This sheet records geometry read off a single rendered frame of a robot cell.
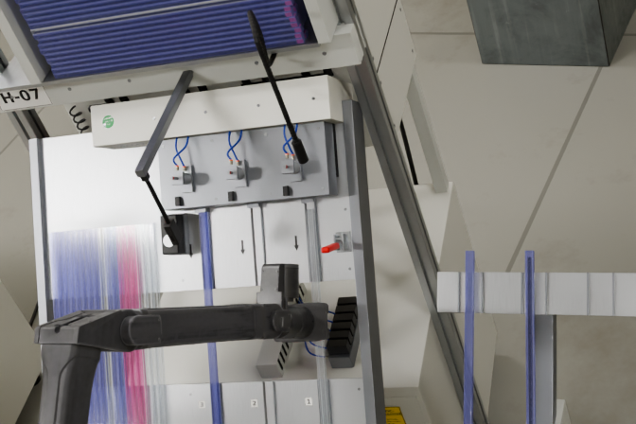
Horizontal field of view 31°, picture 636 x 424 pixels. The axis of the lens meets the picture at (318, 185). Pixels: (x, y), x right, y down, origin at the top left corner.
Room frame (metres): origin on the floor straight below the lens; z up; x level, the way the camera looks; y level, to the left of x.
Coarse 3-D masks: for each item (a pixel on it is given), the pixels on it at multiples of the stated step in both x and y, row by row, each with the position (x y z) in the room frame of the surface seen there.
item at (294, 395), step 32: (192, 384) 1.58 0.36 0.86; (224, 384) 1.55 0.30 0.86; (256, 384) 1.52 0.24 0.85; (288, 384) 1.50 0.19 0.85; (352, 384) 1.44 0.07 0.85; (192, 416) 1.55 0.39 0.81; (224, 416) 1.52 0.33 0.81; (256, 416) 1.49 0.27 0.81; (288, 416) 1.46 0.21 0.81; (320, 416) 1.43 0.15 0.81; (352, 416) 1.41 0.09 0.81
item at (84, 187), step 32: (64, 160) 1.98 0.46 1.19; (96, 160) 1.94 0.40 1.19; (128, 160) 1.91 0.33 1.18; (64, 192) 1.94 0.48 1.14; (96, 192) 1.91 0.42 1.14; (128, 192) 1.87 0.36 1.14; (160, 192) 1.84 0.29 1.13; (64, 224) 1.90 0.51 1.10; (96, 224) 1.87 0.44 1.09; (128, 224) 1.83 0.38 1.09; (160, 224) 1.80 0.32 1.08; (192, 224) 1.77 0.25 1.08; (224, 224) 1.73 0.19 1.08; (256, 224) 1.70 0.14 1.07; (288, 224) 1.67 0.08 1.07; (320, 224) 1.64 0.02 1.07; (160, 256) 1.76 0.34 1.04; (192, 256) 1.73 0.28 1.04; (224, 256) 1.70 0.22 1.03; (256, 256) 1.67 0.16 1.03; (288, 256) 1.64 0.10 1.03; (320, 256) 1.61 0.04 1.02; (352, 256) 1.58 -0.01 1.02; (160, 288) 1.73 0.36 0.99; (192, 288) 1.69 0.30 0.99
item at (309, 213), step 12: (312, 216) 1.65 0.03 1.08; (312, 228) 1.64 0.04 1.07; (312, 240) 1.62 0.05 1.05; (312, 252) 1.61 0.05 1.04; (312, 264) 1.60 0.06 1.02; (312, 276) 1.58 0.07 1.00; (312, 288) 1.57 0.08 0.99; (312, 300) 1.56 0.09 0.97; (324, 348) 1.50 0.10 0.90; (324, 360) 1.48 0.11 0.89; (324, 372) 1.47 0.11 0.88; (324, 384) 1.46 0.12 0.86; (324, 396) 1.44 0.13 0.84; (324, 408) 1.43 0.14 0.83; (324, 420) 1.42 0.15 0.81
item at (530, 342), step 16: (528, 256) 1.37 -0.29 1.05; (528, 272) 1.36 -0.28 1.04; (528, 288) 1.34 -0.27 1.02; (528, 304) 1.32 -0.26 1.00; (528, 320) 1.30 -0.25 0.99; (528, 336) 1.29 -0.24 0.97; (528, 352) 1.27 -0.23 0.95; (528, 368) 1.25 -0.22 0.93; (528, 384) 1.24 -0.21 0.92; (528, 400) 1.22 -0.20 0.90; (528, 416) 1.20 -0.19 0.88
